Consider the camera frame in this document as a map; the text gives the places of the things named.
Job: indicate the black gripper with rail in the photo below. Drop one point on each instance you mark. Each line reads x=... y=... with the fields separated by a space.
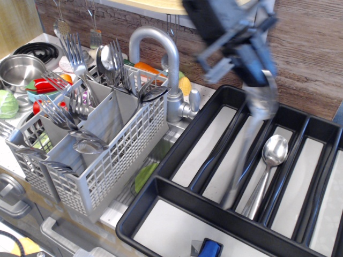
x=230 y=52

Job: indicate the big steel spoon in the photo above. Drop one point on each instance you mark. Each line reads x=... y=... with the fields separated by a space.
x=263 y=104

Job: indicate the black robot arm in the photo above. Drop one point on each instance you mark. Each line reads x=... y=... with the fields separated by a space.
x=212 y=19

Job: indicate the steel spoon in tray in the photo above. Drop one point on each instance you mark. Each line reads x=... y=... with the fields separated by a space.
x=274 y=153

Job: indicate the dark spoon at basket corner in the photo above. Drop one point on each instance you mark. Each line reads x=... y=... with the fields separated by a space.
x=146 y=95

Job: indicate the black cutlery tray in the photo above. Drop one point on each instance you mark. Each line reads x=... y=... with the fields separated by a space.
x=271 y=188

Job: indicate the steel fork beside spoon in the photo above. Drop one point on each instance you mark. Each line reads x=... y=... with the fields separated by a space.
x=117 y=70

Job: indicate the steel spoon in basket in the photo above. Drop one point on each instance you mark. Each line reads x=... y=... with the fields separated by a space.
x=106 y=64

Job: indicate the steel spoon lying on basket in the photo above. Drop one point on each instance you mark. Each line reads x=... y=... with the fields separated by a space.
x=87 y=142

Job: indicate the grey plastic cutlery basket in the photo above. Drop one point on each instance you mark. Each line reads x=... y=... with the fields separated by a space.
x=87 y=183

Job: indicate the toy corn cob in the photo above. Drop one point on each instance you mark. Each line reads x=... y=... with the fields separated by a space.
x=185 y=86

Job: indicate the silver kitchen faucet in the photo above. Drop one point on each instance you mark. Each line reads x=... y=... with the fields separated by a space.
x=177 y=108

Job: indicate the light wooden shelf board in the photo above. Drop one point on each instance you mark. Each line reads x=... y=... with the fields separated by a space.
x=159 y=6

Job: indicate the toy carrot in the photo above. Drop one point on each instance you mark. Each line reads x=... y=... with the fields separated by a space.
x=145 y=67

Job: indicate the green toy leaf in sink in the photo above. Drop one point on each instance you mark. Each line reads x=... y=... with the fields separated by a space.
x=143 y=176

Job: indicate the hanging small spatula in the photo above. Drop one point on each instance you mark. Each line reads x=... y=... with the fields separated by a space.
x=95 y=33

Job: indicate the short steel fork middle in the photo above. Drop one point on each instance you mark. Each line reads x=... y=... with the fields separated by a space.
x=79 y=103

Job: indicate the tall steel fork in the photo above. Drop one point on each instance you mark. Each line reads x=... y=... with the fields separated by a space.
x=73 y=50

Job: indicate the blue object at bottom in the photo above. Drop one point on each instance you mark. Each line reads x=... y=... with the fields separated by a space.
x=206 y=248

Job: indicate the hanging skimmer ladle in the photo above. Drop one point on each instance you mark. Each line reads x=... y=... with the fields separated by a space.
x=60 y=26

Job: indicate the steel fork front left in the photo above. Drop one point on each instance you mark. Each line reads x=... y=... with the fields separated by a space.
x=56 y=114

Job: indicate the black stove burner coil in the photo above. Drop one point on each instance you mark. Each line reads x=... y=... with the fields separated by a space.
x=46 y=52

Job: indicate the red toy pepper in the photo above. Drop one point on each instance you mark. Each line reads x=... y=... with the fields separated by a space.
x=43 y=86

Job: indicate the steel pot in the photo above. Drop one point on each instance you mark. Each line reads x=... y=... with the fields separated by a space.
x=17 y=71

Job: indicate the green toy cabbage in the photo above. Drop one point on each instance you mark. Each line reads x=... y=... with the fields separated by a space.
x=9 y=105

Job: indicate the yellow toy at bottom left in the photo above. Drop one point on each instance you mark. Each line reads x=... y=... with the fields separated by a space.
x=29 y=246

